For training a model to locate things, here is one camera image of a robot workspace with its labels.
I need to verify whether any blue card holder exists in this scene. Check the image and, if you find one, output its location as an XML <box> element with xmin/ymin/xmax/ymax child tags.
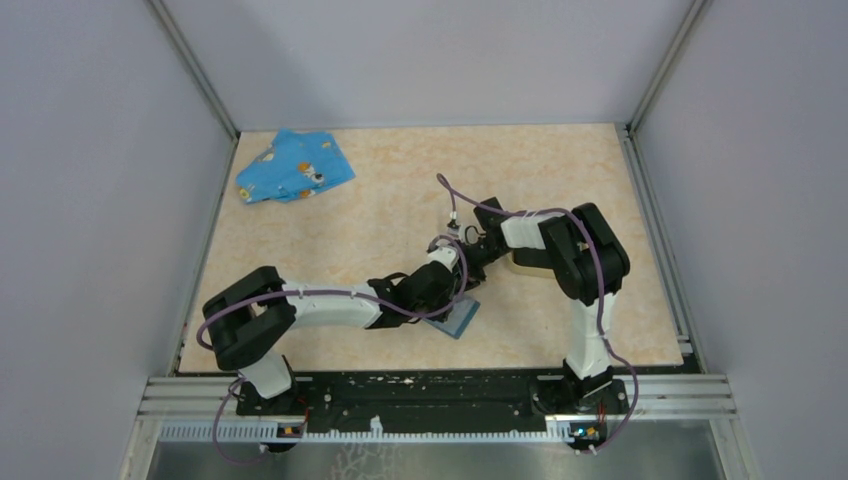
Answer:
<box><xmin>424</xmin><ymin>295</ymin><xmax>480</xmax><ymax>339</ymax></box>

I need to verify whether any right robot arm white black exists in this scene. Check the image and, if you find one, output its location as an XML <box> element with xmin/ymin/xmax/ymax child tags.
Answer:
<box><xmin>463</xmin><ymin>197</ymin><xmax>630</xmax><ymax>412</ymax></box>

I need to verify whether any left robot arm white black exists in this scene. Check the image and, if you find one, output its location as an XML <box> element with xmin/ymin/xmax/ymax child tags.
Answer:
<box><xmin>196</xmin><ymin>247</ymin><xmax>479</xmax><ymax>414</ymax></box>

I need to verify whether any gold oval tray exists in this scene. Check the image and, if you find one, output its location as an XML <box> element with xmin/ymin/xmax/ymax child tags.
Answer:
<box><xmin>507</xmin><ymin>248</ymin><xmax>555</xmax><ymax>279</ymax></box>

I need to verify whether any blue patterned cloth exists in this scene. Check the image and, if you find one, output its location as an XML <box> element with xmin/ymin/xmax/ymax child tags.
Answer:
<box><xmin>235</xmin><ymin>129</ymin><xmax>355</xmax><ymax>204</ymax></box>

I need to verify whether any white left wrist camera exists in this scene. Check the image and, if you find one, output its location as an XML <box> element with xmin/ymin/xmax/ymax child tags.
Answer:
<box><xmin>428</xmin><ymin>245</ymin><xmax>459</xmax><ymax>271</ymax></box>

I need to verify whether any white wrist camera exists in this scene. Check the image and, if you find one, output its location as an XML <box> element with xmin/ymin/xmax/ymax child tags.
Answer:
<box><xmin>446</xmin><ymin>210</ymin><xmax>462</xmax><ymax>235</ymax></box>
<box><xmin>428</xmin><ymin>245</ymin><xmax>459</xmax><ymax>271</ymax></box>

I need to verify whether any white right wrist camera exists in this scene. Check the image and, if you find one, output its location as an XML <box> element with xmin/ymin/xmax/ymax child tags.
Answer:
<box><xmin>446</xmin><ymin>210</ymin><xmax>462</xmax><ymax>235</ymax></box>

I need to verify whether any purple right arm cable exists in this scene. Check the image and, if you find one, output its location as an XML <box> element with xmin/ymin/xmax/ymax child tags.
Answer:
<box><xmin>435</xmin><ymin>173</ymin><xmax>641</xmax><ymax>455</ymax></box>

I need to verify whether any white cable duct strip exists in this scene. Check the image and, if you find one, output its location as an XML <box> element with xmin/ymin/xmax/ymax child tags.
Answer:
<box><xmin>159</xmin><ymin>418</ymin><xmax>575</xmax><ymax>444</ymax></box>

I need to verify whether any aluminium frame rail front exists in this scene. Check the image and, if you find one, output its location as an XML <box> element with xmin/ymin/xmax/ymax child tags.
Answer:
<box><xmin>138</xmin><ymin>370</ymin><xmax>737</xmax><ymax>443</ymax></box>

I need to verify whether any right aluminium corner post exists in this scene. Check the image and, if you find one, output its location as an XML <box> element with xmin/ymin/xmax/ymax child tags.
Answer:
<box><xmin>627</xmin><ymin>0</ymin><xmax>713</xmax><ymax>137</ymax></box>

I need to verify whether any aluminium corner post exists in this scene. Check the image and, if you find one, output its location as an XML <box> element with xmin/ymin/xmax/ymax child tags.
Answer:
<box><xmin>627</xmin><ymin>0</ymin><xmax>713</xmax><ymax>137</ymax></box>
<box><xmin>143</xmin><ymin>0</ymin><xmax>240</xmax><ymax>142</ymax></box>

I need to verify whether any left aluminium corner post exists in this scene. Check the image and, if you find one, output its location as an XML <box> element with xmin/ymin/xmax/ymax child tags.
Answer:
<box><xmin>143</xmin><ymin>0</ymin><xmax>240</xmax><ymax>142</ymax></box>

